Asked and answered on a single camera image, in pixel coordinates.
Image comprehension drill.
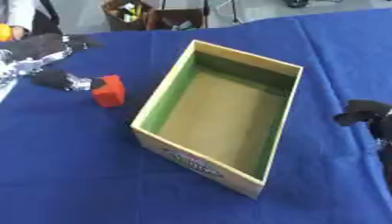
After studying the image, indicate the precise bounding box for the red block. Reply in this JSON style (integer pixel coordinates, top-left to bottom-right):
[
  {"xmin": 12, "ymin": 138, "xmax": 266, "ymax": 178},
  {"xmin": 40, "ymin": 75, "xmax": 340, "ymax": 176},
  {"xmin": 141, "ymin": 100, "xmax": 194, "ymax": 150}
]
[{"xmin": 90, "ymin": 74, "xmax": 128, "ymax": 109}]

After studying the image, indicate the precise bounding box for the brown bag with items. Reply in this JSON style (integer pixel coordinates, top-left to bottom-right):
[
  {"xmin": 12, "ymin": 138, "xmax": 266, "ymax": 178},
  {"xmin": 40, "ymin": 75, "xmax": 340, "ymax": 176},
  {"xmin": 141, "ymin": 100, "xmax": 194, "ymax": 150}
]
[{"xmin": 99, "ymin": 0, "xmax": 155, "ymax": 32}]

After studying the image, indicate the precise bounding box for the person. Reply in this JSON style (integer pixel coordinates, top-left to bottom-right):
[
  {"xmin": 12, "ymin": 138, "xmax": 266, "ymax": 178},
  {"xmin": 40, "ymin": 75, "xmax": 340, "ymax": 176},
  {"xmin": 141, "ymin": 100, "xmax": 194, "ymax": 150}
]
[{"xmin": 0, "ymin": 0, "xmax": 65, "ymax": 42}]

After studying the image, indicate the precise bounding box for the dark brown box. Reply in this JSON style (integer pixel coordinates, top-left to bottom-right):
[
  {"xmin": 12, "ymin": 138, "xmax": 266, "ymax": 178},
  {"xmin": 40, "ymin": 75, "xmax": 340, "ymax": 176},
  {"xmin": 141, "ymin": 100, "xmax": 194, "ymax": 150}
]
[{"xmin": 145, "ymin": 8, "xmax": 207, "ymax": 32}]

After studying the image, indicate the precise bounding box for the yellow object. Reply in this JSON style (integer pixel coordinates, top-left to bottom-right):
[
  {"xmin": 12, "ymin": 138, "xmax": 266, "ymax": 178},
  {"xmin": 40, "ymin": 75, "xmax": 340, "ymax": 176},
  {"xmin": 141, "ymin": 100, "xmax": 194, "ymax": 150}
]
[{"xmin": 0, "ymin": 24, "xmax": 14, "ymax": 43}]

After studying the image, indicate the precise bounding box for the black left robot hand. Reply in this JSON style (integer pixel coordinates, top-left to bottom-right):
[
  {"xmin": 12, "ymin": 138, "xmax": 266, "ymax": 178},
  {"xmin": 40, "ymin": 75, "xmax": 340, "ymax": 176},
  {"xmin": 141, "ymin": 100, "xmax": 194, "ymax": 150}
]
[{"xmin": 6, "ymin": 32, "xmax": 109, "ymax": 91}]

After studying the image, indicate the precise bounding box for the open cardboard box green inside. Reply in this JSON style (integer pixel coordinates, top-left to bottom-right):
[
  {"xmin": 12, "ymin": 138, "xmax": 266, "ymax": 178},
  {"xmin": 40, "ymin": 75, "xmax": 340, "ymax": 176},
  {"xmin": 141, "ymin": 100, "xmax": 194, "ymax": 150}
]
[{"xmin": 129, "ymin": 39, "xmax": 305, "ymax": 200}]

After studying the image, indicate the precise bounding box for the black tripod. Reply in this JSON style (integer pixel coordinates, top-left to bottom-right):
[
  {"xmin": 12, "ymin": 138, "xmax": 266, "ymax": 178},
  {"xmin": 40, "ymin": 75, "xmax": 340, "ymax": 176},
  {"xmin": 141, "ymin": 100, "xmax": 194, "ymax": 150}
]
[{"xmin": 200, "ymin": 0, "xmax": 245, "ymax": 25}]

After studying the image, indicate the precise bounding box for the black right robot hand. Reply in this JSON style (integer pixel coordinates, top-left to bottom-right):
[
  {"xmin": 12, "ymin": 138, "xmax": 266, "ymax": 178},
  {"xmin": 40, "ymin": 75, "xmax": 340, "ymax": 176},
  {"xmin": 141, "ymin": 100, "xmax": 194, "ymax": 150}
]
[{"xmin": 332, "ymin": 99, "xmax": 392, "ymax": 147}]

